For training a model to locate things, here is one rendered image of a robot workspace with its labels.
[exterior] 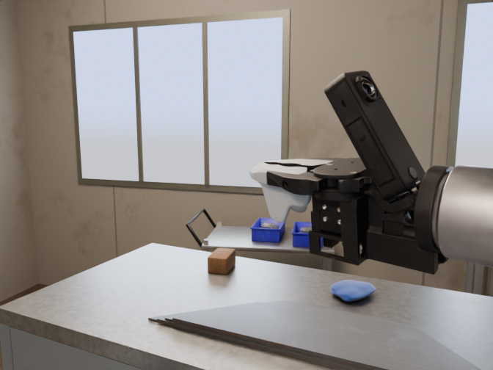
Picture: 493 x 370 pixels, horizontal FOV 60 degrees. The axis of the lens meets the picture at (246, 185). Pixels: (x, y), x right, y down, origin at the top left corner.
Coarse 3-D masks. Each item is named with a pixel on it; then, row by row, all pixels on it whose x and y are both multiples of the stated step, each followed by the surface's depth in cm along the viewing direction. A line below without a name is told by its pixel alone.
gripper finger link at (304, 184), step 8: (272, 176) 42; (280, 176) 40; (288, 176) 40; (296, 176) 40; (304, 176) 39; (312, 176) 39; (272, 184) 43; (280, 184) 41; (288, 184) 40; (296, 184) 39; (304, 184) 38; (312, 184) 38; (320, 184) 38; (328, 184) 38; (336, 184) 38; (296, 192) 39; (304, 192) 39; (312, 192) 39
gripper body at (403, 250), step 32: (352, 160) 42; (320, 192) 38; (352, 192) 37; (416, 192) 35; (320, 224) 41; (352, 224) 37; (384, 224) 38; (416, 224) 33; (352, 256) 38; (384, 256) 38; (416, 256) 36
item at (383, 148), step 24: (360, 72) 38; (336, 96) 36; (360, 96) 36; (360, 120) 35; (384, 120) 37; (360, 144) 36; (384, 144) 35; (408, 144) 37; (384, 168) 35; (408, 168) 36; (384, 192) 36
